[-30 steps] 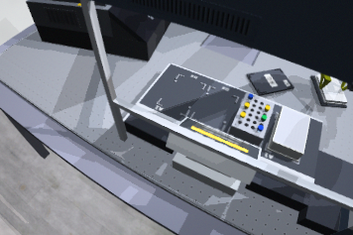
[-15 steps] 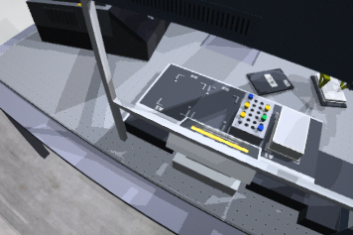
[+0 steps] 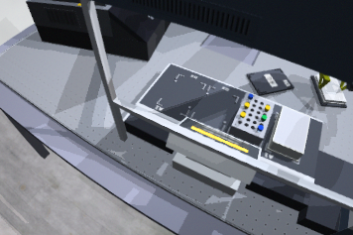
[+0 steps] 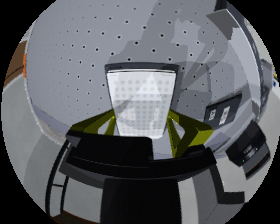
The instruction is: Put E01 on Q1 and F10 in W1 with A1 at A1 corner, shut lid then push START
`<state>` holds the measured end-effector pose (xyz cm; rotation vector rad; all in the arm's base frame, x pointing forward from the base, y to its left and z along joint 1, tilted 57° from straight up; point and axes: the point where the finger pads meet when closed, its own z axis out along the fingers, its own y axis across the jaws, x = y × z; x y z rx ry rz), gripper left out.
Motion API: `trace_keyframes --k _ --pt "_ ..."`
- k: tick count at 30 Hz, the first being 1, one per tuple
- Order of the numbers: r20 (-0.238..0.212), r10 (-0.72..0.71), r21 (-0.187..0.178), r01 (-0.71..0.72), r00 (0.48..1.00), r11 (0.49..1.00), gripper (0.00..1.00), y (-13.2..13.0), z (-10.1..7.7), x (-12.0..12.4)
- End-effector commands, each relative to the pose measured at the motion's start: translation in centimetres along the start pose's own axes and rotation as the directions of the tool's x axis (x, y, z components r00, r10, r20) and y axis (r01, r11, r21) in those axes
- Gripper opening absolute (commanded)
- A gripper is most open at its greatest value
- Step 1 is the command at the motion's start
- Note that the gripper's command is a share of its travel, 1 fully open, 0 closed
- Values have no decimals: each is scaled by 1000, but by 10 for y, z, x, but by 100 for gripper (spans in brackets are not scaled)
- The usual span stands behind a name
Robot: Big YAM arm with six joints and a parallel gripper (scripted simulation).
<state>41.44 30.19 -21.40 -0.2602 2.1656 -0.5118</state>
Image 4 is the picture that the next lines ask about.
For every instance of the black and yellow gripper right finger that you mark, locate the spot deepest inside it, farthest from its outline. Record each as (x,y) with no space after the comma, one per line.
(196,132)

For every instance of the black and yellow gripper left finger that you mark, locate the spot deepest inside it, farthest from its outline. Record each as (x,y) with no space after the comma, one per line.
(91,125)

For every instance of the white pcr plate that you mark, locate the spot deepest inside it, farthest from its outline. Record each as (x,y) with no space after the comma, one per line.
(141,100)

